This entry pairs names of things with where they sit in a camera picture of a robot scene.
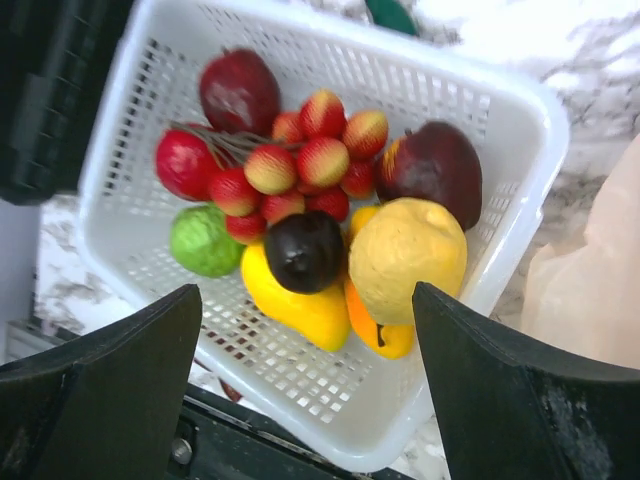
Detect black mounting rail base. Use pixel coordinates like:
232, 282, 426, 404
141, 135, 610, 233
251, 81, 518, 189
164, 384, 407, 480

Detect red fake cherry bunch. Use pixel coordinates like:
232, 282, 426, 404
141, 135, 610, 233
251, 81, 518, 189
165, 89, 389, 244

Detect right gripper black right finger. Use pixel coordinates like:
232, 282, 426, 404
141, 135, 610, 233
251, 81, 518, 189
412, 282, 639, 479

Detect red fake apple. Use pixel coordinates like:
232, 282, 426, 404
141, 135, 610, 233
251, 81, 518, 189
199, 48, 281, 137

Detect green fake fruit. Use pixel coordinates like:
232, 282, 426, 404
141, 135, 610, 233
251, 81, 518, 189
169, 203, 245, 278

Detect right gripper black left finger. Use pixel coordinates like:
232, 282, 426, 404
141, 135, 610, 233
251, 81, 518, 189
1, 284, 202, 479

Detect yellow fake bell pepper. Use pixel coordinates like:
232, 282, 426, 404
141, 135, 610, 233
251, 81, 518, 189
240, 242, 351, 352

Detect white plastic basket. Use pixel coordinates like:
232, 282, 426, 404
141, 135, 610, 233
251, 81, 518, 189
74, 0, 571, 474

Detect red fake tomato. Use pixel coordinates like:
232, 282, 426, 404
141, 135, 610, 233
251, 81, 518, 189
155, 128, 221, 202

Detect dark purple fake plum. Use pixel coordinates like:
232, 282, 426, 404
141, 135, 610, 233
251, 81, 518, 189
264, 210, 346, 295

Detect dark maroon fake fruit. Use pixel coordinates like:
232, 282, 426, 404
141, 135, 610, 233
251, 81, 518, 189
375, 121, 483, 231

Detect orange fake fruit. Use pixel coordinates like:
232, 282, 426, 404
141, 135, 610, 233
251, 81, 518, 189
344, 205, 415, 360

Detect black plastic toolbox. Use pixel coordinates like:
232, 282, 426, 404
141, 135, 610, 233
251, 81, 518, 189
1, 0, 133, 205

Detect orange translucent plastic bag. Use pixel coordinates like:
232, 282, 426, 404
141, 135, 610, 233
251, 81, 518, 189
520, 140, 639, 368

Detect yellow fake lemon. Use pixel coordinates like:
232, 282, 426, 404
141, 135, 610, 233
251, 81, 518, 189
349, 198, 467, 325

